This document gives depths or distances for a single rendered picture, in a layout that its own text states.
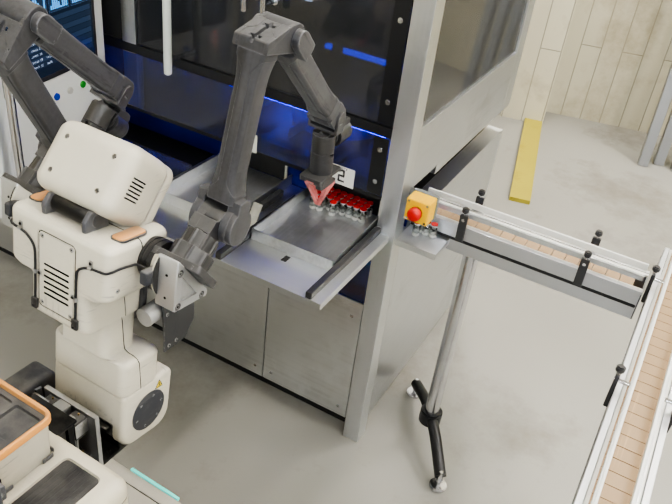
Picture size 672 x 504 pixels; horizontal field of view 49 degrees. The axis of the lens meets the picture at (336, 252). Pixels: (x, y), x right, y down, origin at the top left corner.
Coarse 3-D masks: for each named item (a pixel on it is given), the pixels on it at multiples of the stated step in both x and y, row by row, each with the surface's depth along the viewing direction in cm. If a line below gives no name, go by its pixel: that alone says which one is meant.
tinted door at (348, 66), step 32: (288, 0) 201; (320, 0) 196; (352, 0) 191; (384, 0) 187; (320, 32) 200; (352, 32) 195; (384, 32) 191; (320, 64) 205; (352, 64) 200; (384, 64) 195; (352, 96) 204
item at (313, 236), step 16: (304, 192) 229; (288, 208) 223; (304, 208) 226; (272, 224) 217; (288, 224) 218; (304, 224) 219; (320, 224) 220; (336, 224) 220; (352, 224) 221; (368, 224) 222; (256, 240) 209; (272, 240) 206; (288, 240) 211; (304, 240) 212; (320, 240) 212; (336, 240) 213; (352, 240) 214; (304, 256) 203; (320, 256) 200; (336, 256) 201
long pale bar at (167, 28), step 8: (168, 0) 211; (168, 8) 212; (168, 16) 214; (168, 24) 215; (168, 32) 216; (168, 40) 217; (168, 48) 219; (168, 56) 220; (176, 56) 224; (184, 56) 227; (168, 64) 222; (168, 72) 223
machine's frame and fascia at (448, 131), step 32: (128, 0) 227; (128, 32) 233; (192, 64) 226; (512, 64) 269; (288, 96) 214; (480, 96) 246; (192, 128) 238; (384, 128) 203; (448, 128) 227; (480, 128) 261; (416, 160) 210; (448, 160) 240
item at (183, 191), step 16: (208, 160) 238; (192, 176) 233; (208, 176) 236; (256, 176) 239; (272, 176) 241; (288, 176) 235; (176, 192) 226; (192, 192) 227; (256, 192) 231; (272, 192) 229
